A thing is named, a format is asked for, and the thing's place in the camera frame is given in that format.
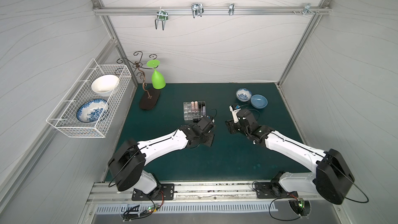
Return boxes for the pink ombre lip gloss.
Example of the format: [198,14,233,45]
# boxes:
[194,101,199,113]

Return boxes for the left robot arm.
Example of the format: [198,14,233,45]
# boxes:
[108,116,215,195]

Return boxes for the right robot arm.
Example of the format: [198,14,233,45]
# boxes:
[226,105,355,205]

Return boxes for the clear acrylic lipstick organizer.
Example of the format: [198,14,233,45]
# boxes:
[183,101,207,121]

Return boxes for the light blue bowl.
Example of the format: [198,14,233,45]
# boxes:
[250,94,268,110]

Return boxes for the blue floral bowl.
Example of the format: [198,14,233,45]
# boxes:
[236,88,252,102]

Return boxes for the green plastic goblet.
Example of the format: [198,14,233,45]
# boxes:
[147,60,166,90]

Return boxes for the round floor port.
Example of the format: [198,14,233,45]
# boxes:
[288,199,312,217]

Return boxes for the white bowl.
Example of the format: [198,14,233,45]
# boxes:
[91,75,119,97]

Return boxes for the metal double hook middle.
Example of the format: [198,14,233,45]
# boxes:
[191,3,204,19]

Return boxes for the metal double hook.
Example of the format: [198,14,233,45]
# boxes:
[154,9,169,31]
[191,3,204,19]

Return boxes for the blue floral plate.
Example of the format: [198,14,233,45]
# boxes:
[76,99,108,123]

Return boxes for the metal clip hook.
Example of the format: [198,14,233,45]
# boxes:
[229,3,235,16]

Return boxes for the metal double hook left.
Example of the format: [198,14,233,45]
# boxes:
[154,9,169,31]

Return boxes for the metal hook right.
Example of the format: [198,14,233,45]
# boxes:
[292,3,320,16]

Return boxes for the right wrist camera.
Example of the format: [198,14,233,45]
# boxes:
[229,105,241,123]

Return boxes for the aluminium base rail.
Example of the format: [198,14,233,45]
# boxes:
[86,179,342,205]

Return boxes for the copper wire stand black base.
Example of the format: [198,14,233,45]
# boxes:
[125,51,161,110]

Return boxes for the right base cable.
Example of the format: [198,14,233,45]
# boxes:
[251,178,302,221]

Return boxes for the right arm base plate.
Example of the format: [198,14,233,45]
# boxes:
[251,181,299,199]

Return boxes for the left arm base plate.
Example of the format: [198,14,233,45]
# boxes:
[131,184,175,201]

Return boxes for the white cable duct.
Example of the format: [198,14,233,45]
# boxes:
[95,201,278,215]

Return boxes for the left base cables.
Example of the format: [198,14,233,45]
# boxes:
[122,189,165,222]

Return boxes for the white wire basket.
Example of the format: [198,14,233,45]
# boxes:
[46,60,131,138]

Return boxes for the aluminium cross rail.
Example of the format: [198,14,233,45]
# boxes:
[91,0,332,17]

